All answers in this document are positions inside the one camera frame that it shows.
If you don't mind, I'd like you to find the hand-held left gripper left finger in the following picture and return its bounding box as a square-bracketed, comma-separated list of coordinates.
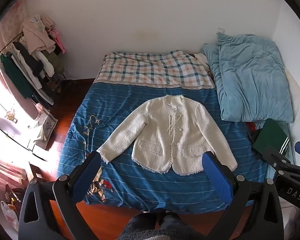
[18, 151, 102, 240]

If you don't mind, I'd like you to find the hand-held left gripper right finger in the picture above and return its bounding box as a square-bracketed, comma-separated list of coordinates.
[202, 151, 284, 240]

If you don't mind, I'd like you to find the white tweed jacket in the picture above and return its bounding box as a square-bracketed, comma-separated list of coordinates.
[96, 94, 238, 176]

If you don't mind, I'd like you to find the metal clothes rack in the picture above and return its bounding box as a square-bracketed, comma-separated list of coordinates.
[0, 31, 66, 108]

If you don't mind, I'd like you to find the beige clothes pile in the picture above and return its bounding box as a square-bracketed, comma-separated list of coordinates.
[21, 16, 56, 54]

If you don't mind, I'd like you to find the green garment with white stripes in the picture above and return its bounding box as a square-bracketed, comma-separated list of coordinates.
[251, 119, 290, 160]

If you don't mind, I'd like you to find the blue striped bed sheet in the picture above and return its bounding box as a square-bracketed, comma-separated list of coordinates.
[57, 80, 275, 214]

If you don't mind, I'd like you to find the grey fuzzy slipper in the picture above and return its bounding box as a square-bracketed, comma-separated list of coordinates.
[162, 212, 206, 240]
[119, 212, 163, 240]

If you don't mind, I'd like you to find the light blue duvet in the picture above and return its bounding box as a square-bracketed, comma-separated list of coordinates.
[200, 34, 294, 123]

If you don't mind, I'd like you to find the white plastic bag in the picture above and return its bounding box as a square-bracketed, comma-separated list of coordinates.
[0, 200, 20, 232]

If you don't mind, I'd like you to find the white hanging garment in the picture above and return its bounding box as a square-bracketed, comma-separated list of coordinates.
[11, 47, 56, 88]

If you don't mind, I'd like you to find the olive green garment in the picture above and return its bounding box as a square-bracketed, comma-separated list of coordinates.
[41, 51, 65, 74]

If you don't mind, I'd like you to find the plaid blanket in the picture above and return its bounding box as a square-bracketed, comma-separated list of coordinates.
[94, 50, 215, 90]

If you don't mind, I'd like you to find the dark green hanging garment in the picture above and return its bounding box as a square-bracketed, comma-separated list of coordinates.
[0, 54, 34, 99]

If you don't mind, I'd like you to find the black hanging garment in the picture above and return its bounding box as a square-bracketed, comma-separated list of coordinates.
[14, 41, 44, 77]

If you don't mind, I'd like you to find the pink garment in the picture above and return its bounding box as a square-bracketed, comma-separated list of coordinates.
[49, 29, 66, 54]

